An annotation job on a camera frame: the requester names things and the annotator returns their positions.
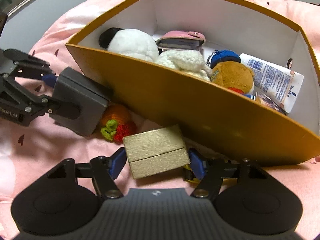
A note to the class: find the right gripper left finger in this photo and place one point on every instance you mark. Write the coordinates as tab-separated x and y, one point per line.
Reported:
105	170

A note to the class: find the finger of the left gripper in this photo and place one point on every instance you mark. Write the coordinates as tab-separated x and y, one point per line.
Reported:
35	106
19	64

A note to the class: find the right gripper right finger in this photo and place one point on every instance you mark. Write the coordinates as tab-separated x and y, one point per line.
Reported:
208	172

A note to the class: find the dark grey square box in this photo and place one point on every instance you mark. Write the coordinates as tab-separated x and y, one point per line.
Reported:
90	97

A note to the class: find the gold rectangular gift box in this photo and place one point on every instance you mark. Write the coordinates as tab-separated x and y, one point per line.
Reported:
156	151

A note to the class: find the brown bear plush blue outfit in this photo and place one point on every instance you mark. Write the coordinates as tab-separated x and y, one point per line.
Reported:
229	72

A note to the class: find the white black-eared dog plush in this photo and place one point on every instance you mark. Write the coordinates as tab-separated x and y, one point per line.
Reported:
129	42

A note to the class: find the cream yellow crochet doll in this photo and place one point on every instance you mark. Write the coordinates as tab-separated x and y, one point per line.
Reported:
188	61

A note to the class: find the white vaseline lotion tube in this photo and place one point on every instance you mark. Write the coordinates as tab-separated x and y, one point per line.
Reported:
280	84

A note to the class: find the pink card wallet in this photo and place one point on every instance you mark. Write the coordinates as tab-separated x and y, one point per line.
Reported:
181	40

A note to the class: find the pink cloud-print duvet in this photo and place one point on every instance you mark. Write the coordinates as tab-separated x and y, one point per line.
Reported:
29	152

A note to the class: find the orange crochet carrot toy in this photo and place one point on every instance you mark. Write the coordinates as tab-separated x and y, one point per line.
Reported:
116	123

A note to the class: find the orange cardboard box white inside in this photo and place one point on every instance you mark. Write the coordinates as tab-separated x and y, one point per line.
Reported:
210	115

